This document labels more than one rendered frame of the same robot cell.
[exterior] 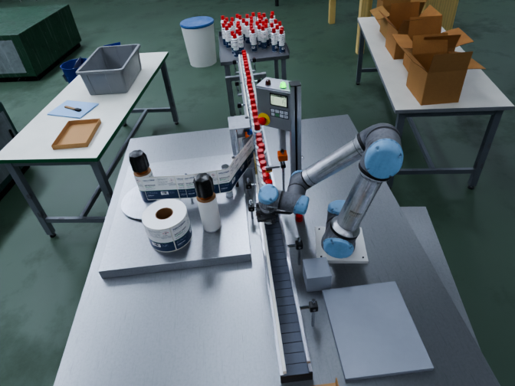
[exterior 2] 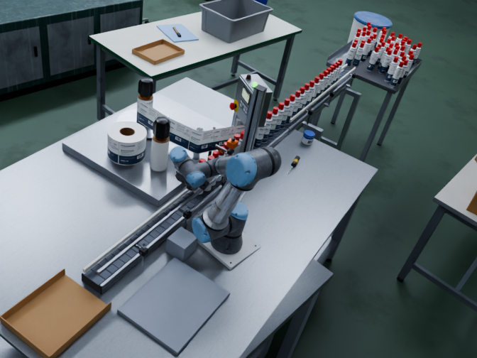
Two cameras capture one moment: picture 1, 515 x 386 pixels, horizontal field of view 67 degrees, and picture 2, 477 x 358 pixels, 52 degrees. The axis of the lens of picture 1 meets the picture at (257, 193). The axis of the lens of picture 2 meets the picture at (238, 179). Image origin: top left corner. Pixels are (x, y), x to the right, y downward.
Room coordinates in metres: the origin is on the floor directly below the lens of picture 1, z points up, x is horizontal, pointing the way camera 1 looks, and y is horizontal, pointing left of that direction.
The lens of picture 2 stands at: (-0.27, -1.04, 2.49)
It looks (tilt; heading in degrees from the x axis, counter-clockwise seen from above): 38 degrees down; 26
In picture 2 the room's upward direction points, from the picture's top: 13 degrees clockwise
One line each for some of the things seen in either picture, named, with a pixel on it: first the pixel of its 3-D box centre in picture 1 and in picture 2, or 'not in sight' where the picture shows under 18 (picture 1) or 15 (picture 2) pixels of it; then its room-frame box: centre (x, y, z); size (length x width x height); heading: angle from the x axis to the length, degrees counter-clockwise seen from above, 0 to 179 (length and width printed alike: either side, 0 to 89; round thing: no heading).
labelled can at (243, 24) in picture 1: (250, 30); (385, 49); (3.90, -0.09, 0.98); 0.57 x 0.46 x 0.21; 92
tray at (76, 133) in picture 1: (77, 133); (158, 51); (2.49, 1.24, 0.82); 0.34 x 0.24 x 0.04; 178
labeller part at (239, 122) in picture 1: (238, 122); not in sight; (1.85, 0.06, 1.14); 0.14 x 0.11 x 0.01; 2
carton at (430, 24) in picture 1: (428, 48); not in sight; (3.04, -1.48, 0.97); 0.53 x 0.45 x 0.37; 84
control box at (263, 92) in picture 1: (278, 104); (251, 101); (1.54, -0.13, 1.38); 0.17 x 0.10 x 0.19; 57
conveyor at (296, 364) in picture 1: (269, 211); (208, 187); (1.42, -0.05, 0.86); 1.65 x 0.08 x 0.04; 2
